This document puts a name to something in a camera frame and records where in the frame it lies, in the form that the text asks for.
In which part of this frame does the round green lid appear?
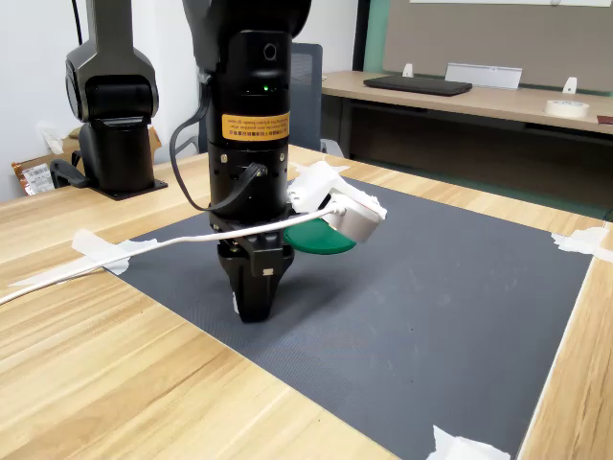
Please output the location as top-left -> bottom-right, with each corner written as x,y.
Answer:
283,218 -> 358,256

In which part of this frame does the white camera cable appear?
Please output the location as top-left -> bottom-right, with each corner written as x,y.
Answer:
0,204 -> 349,308

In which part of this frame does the dark grey mesh office chair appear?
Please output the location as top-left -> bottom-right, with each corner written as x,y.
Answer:
170,41 -> 346,162

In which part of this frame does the white wall socket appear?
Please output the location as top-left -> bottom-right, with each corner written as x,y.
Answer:
36,122 -> 65,155

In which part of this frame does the grey partition with green frame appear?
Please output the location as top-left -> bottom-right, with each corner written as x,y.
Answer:
362,0 -> 613,97

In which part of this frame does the white tape on mat corner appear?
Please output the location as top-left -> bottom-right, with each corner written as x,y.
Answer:
427,424 -> 512,460
288,161 -> 352,180
550,226 -> 613,264
9,228 -> 160,288

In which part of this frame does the black table clamp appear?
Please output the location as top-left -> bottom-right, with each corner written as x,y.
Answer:
49,150 -> 92,190

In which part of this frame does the brown package with label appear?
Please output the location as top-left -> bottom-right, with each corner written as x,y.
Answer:
11,151 -> 55,197

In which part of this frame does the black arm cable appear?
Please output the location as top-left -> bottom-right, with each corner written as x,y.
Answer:
169,71 -> 269,213

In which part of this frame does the white gripper camera box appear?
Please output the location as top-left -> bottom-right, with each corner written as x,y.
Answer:
286,161 -> 388,243

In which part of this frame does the silver cable duct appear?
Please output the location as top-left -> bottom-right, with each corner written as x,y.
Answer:
443,61 -> 524,91

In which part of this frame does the dark grey mat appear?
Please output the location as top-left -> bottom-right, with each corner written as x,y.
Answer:
117,174 -> 595,460

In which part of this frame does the roll of cream tape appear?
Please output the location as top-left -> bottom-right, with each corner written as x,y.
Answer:
544,99 -> 590,119

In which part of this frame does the black laptop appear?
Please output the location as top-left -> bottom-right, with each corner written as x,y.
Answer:
362,74 -> 474,98

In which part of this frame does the beige office desk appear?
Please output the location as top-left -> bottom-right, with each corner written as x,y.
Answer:
319,70 -> 613,193

